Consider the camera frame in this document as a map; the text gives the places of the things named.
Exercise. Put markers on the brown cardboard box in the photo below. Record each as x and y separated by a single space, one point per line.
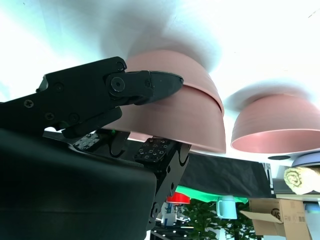
282 220

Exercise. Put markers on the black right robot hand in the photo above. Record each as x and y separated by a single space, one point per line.
75 187

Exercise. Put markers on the red round object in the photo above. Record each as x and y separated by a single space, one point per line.
178 198

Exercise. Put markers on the green leafy plant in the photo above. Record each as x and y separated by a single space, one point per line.
200 222

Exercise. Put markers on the pink plastic bowl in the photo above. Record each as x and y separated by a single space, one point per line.
275 117
175 65
175 122

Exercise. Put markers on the metal frame post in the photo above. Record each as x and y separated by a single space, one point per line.
269 177

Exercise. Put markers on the pale blue mug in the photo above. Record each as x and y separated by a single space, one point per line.
228 207

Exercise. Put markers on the black cloth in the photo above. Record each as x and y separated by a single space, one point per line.
225 175

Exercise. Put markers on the green cloth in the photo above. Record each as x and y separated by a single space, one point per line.
205 195

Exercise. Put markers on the purple bowl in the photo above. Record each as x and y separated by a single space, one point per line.
307 161

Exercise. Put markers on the rolled yellow towel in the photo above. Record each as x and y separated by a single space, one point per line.
300 180

